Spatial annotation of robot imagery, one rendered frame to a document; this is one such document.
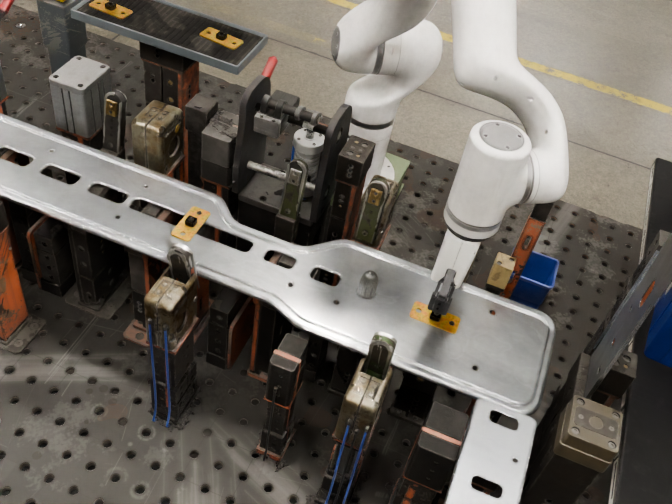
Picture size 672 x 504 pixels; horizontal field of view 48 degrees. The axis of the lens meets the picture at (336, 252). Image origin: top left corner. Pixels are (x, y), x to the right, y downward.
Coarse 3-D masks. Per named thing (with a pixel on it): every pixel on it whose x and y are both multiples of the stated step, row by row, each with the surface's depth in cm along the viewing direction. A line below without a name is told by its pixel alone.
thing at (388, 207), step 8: (376, 176) 140; (392, 184) 139; (392, 192) 138; (392, 200) 138; (360, 208) 138; (384, 208) 136; (392, 208) 144; (384, 216) 137; (384, 224) 140; (384, 232) 145; (352, 240) 144; (360, 240) 143; (376, 240) 142; (376, 248) 143
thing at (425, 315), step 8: (416, 304) 128; (424, 304) 129; (416, 312) 127; (424, 312) 127; (432, 312) 126; (424, 320) 126; (432, 320) 126; (440, 320) 127; (448, 320) 127; (456, 320) 127; (440, 328) 126; (448, 328) 126; (456, 328) 126
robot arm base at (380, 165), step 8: (352, 128) 168; (360, 128) 167; (384, 128) 168; (360, 136) 169; (368, 136) 168; (376, 136) 169; (384, 136) 170; (376, 144) 171; (384, 144) 173; (376, 152) 173; (384, 152) 176; (376, 160) 175; (384, 160) 187; (376, 168) 177; (384, 168) 185; (392, 168) 186; (368, 176) 178; (384, 176) 183; (392, 176) 184; (368, 184) 180
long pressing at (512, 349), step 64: (0, 128) 145; (0, 192) 134; (64, 192) 136; (128, 192) 138; (192, 192) 140; (256, 256) 131; (320, 256) 134; (384, 256) 135; (320, 320) 124; (384, 320) 125; (512, 320) 129; (448, 384) 119; (512, 384) 120
